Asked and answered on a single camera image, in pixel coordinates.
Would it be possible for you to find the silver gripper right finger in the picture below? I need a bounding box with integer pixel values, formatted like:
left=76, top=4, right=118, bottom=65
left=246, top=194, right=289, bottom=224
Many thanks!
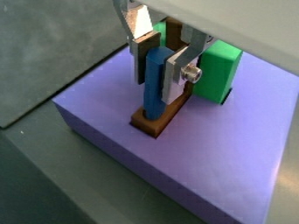
left=163, top=24, right=214, bottom=105

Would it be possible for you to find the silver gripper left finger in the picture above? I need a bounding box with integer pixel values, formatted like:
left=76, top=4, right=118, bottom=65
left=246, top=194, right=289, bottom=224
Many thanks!
left=113, top=0, right=162, bottom=84

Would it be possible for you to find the blue peg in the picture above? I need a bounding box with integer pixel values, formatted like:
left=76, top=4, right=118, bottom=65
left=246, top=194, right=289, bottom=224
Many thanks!
left=145, top=46, right=174, bottom=120

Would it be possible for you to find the purple base board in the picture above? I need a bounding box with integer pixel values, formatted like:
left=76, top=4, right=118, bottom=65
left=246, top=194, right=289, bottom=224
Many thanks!
left=54, top=51, right=299, bottom=224

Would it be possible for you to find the green block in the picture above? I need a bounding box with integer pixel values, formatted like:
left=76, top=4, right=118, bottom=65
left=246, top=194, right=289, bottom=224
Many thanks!
left=155, top=17, right=243, bottom=104

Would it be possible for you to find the brown L-shaped socket piece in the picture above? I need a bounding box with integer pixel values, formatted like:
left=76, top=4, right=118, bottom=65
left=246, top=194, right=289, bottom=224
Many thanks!
left=131, top=28, right=193, bottom=138

